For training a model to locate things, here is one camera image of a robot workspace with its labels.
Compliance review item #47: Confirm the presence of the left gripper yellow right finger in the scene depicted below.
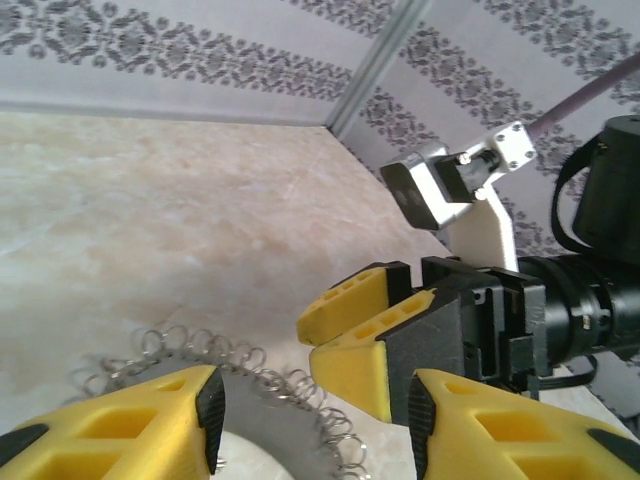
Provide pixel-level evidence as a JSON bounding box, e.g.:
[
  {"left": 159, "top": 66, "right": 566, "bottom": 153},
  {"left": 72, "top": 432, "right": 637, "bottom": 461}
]
[{"left": 407, "top": 368, "right": 640, "bottom": 480}]

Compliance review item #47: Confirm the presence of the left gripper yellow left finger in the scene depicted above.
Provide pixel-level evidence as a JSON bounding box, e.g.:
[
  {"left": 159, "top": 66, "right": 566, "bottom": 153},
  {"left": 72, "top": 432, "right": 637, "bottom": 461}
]
[{"left": 0, "top": 364, "right": 226, "bottom": 480}]

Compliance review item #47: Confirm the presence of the large grey keyring with loops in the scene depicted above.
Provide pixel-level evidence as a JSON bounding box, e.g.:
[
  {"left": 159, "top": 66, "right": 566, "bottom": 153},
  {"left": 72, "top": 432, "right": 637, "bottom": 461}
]
[{"left": 64, "top": 324, "right": 369, "bottom": 480}]

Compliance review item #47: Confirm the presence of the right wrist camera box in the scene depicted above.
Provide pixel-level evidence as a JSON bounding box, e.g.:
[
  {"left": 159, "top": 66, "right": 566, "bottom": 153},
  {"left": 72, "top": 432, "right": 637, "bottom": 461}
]
[{"left": 379, "top": 121, "right": 539, "bottom": 274}]

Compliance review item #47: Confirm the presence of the aluminium corner post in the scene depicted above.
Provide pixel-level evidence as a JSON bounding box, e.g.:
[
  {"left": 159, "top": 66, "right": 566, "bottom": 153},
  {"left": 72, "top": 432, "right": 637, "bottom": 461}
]
[{"left": 327, "top": 0, "right": 431, "bottom": 141}]

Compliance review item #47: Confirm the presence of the aluminium table back rail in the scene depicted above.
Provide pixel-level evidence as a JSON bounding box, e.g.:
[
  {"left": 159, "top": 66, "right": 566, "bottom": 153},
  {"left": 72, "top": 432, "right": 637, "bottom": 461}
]
[{"left": 0, "top": 99, "right": 331, "bottom": 130}]

